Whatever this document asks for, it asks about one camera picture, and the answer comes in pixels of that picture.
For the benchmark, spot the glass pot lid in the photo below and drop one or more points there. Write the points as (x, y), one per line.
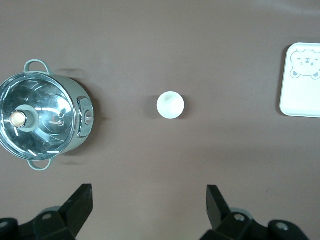
(50, 100)

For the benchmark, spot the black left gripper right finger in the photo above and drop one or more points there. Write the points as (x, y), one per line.
(230, 225)

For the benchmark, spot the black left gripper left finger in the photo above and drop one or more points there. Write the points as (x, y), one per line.
(62, 222)

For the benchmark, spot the brown table cover mat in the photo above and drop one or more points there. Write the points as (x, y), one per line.
(160, 162)

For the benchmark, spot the cream bear print tray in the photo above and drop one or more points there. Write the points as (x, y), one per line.
(300, 95)

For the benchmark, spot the grey pot with glass lid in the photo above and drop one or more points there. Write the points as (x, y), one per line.
(75, 90)

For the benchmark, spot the white IKEA cup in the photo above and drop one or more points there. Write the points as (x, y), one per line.
(170, 105)

